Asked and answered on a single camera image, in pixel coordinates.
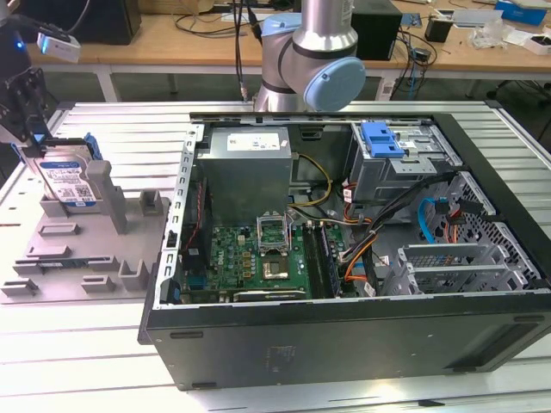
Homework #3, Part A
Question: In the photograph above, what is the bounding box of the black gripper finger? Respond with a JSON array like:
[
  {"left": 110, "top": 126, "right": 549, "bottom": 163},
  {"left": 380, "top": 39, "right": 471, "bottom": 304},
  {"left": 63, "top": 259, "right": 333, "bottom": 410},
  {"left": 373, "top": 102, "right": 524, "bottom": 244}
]
[{"left": 0, "top": 66, "right": 47, "bottom": 147}]

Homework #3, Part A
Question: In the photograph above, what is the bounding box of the hard disk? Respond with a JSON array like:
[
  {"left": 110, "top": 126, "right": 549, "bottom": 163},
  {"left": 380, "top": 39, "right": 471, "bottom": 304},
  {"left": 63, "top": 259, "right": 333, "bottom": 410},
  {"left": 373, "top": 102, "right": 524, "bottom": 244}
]
[{"left": 10, "top": 132, "right": 103, "bottom": 215}]

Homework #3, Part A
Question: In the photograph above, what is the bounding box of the blue wire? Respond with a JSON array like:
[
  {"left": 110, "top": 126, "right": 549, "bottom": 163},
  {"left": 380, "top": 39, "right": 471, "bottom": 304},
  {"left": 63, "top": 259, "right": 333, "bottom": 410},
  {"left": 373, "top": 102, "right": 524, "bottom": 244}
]
[{"left": 418, "top": 194, "right": 451, "bottom": 244}]

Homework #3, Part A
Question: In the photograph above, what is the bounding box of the orange red power wire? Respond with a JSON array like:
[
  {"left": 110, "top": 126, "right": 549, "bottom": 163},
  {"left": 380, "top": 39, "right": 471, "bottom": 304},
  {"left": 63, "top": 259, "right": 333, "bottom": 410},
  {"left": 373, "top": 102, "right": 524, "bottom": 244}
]
[{"left": 443, "top": 197, "right": 496, "bottom": 242}]

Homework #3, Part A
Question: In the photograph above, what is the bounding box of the large black box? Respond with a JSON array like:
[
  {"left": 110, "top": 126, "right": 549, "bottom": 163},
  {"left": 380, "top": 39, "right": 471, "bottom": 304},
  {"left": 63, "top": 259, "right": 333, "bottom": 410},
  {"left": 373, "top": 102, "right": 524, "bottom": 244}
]
[{"left": 8, "top": 0, "right": 142, "bottom": 46}]

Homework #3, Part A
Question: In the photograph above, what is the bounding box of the wooden desk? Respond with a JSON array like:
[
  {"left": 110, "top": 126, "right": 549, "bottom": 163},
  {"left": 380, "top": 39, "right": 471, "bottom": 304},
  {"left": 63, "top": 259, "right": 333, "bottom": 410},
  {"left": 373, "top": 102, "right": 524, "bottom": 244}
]
[{"left": 0, "top": 0, "right": 551, "bottom": 81}]

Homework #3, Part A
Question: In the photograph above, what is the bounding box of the grey parts rack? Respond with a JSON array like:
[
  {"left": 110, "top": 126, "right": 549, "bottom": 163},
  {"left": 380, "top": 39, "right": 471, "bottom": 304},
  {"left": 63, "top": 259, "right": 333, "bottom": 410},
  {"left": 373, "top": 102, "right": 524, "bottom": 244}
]
[{"left": 0, "top": 158, "right": 171, "bottom": 305}]

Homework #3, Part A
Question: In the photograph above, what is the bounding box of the RAM stick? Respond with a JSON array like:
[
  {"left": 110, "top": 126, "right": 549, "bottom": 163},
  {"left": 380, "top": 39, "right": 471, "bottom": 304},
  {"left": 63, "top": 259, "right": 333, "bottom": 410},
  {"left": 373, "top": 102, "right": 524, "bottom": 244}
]
[{"left": 37, "top": 257, "right": 90, "bottom": 270}]

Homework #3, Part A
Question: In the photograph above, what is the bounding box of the black case fan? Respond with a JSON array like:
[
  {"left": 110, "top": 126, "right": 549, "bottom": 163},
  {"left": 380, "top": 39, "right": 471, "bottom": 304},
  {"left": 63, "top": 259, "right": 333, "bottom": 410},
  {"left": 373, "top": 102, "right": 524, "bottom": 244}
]
[{"left": 188, "top": 174, "right": 214, "bottom": 268}]

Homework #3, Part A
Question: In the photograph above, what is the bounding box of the grey power supply unit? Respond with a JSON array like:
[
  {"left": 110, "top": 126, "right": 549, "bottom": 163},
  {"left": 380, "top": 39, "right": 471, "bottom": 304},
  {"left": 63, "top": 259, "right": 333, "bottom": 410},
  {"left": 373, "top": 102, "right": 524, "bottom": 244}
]
[{"left": 195, "top": 126, "right": 298, "bottom": 216}]

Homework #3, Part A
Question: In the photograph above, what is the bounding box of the green motherboard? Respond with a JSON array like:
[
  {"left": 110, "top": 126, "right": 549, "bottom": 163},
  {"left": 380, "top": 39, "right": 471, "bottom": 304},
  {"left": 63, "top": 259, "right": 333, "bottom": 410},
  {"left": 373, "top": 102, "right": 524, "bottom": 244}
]
[{"left": 180, "top": 223, "right": 345, "bottom": 302}]

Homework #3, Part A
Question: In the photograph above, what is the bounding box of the metal socket cover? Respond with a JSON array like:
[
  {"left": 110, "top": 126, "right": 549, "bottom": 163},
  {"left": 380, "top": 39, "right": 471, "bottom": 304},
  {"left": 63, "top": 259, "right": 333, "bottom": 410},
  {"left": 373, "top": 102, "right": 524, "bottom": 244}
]
[{"left": 256, "top": 212, "right": 290, "bottom": 255}]

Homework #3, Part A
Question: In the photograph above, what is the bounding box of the metal locking lever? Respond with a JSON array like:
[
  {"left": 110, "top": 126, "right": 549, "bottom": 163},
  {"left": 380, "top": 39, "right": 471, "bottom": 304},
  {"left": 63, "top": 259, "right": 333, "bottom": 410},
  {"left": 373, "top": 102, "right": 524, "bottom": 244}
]
[{"left": 286, "top": 210, "right": 298, "bottom": 255}]

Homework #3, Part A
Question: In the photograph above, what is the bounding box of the CPU socket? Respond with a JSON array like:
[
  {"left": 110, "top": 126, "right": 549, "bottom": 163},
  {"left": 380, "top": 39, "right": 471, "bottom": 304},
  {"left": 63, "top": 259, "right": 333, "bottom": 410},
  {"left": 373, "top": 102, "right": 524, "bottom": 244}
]
[{"left": 261, "top": 256, "right": 290, "bottom": 280}]

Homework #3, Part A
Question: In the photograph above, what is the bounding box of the black cube box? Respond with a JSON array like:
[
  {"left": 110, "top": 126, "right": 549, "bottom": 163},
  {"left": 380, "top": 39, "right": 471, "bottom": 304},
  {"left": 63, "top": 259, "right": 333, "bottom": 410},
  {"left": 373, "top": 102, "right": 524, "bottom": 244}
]
[{"left": 351, "top": 10, "right": 404, "bottom": 61}]

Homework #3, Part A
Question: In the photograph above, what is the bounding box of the blue plastic drive latch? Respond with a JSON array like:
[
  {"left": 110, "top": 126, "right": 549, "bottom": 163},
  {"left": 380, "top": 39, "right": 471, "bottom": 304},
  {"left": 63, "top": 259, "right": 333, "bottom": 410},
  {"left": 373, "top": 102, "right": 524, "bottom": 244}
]
[{"left": 361, "top": 122, "right": 406, "bottom": 159}]

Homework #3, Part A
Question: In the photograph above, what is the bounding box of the metal optical drive cage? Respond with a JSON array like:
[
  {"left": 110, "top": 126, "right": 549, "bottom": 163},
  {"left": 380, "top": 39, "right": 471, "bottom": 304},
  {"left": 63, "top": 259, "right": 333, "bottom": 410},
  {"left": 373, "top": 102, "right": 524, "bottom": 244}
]
[{"left": 347, "top": 121, "right": 464, "bottom": 216}]

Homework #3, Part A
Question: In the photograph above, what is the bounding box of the black PC case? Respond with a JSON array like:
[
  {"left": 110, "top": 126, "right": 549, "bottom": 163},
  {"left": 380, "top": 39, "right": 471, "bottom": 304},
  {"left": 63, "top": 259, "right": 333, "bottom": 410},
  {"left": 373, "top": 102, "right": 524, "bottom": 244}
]
[{"left": 137, "top": 110, "right": 551, "bottom": 392}]

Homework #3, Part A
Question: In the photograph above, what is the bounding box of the silver flat device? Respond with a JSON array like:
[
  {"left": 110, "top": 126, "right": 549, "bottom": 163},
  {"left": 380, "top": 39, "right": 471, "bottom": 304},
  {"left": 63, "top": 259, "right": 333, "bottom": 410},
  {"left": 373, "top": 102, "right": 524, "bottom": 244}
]
[{"left": 451, "top": 8, "right": 504, "bottom": 29}]

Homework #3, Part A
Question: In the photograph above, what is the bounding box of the clear plastic bag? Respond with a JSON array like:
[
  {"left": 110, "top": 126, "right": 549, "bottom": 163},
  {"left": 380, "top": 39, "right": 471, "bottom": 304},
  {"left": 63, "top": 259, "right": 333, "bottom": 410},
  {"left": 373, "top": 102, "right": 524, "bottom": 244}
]
[{"left": 468, "top": 19, "right": 507, "bottom": 48}]

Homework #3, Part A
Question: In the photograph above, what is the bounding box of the blue cardboard box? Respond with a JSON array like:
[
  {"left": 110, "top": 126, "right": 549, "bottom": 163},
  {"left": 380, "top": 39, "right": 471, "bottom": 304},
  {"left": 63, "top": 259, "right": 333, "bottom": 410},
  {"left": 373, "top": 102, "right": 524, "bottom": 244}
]
[{"left": 494, "top": 0, "right": 548, "bottom": 27}]

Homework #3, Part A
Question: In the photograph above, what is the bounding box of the white open box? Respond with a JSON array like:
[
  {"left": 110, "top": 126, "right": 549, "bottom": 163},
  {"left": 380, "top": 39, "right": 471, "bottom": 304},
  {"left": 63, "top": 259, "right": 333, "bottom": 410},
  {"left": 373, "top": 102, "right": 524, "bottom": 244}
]
[{"left": 523, "top": 34, "right": 551, "bottom": 56}]

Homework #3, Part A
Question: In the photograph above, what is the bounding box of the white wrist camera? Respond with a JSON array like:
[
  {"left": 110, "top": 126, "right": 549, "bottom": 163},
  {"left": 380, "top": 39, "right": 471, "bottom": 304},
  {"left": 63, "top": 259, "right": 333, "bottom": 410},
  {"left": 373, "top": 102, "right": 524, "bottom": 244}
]
[{"left": 36, "top": 32, "right": 82, "bottom": 65}]

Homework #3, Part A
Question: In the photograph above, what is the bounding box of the black cable silver plug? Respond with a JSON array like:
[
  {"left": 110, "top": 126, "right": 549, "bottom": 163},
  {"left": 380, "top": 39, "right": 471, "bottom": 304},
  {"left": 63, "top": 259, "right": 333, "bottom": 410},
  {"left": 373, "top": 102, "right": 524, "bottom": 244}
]
[{"left": 232, "top": 0, "right": 253, "bottom": 104}]

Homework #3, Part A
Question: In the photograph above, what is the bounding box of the yellow black wire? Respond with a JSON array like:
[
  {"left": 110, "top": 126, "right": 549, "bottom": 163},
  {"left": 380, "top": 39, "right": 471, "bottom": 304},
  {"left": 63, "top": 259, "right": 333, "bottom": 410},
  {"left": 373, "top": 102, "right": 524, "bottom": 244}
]
[{"left": 288, "top": 154, "right": 333, "bottom": 216}]

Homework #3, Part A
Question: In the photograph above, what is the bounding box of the grey orange wire bundle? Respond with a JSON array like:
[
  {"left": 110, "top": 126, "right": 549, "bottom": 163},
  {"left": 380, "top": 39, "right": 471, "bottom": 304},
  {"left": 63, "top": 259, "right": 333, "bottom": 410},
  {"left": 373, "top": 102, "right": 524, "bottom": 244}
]
[{"left": 288, "top": 205, "right": 374, "bottom": 227}]

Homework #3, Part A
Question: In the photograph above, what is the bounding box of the black cable bundle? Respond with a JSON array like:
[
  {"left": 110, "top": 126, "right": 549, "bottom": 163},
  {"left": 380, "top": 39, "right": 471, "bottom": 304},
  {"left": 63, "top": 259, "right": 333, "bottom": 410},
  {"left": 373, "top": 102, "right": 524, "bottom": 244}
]
[{"left": 361, "top": 170, "right": 464, "bottom": 298}]

